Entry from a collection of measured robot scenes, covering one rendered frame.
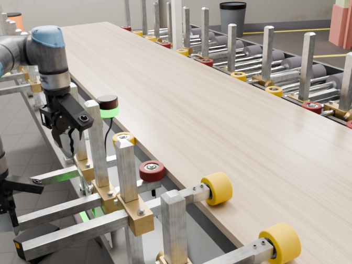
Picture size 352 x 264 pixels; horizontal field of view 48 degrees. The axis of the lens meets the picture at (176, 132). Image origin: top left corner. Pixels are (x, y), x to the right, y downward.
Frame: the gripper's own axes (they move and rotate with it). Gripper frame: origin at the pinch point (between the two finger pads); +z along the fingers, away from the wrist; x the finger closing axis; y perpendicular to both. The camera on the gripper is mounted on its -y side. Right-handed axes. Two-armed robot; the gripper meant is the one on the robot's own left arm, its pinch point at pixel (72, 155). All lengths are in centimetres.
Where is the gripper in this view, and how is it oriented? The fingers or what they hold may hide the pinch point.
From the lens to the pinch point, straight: 115.7
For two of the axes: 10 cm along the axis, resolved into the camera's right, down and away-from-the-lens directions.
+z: 0.3, 9.0, 4.4
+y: -7.4, -2.7, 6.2
